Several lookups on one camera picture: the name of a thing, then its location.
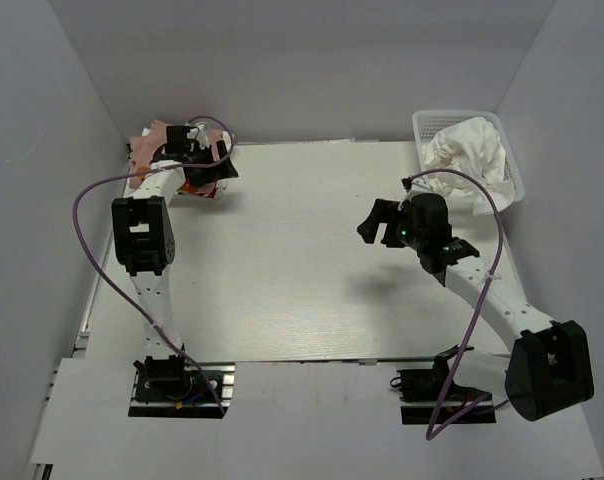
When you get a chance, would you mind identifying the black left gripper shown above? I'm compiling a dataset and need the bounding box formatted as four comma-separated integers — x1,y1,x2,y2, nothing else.
188,140,239,186

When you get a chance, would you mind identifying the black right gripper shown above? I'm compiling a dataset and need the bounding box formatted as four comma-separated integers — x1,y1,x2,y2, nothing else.
358,199,427,251

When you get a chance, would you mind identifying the red white t shirt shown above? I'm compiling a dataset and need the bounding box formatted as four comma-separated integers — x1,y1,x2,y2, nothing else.
126,127,236,200

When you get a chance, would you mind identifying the pink printed t shirt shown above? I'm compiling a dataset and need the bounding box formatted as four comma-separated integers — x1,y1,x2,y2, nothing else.
129,120,229,173

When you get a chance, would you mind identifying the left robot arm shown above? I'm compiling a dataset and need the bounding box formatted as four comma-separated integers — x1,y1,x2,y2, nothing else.
111,117,239,361

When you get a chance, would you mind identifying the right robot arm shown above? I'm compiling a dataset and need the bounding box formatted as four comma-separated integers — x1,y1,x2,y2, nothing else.
357,193,595,421

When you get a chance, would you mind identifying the white perforated plastic basket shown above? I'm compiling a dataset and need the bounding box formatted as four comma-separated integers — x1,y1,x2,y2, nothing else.
412,109,525,203

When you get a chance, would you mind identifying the white crumpled t shirt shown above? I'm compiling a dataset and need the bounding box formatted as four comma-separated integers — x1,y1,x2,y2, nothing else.
418,116,516,216

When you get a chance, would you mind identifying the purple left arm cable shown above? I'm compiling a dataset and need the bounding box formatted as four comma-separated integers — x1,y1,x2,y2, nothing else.
73,117,236,419

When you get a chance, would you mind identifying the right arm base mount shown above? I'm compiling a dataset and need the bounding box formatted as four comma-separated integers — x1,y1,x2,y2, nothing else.
389,361,496,426

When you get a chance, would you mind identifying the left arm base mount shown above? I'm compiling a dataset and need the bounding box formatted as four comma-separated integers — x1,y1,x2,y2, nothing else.
128,355,235,419

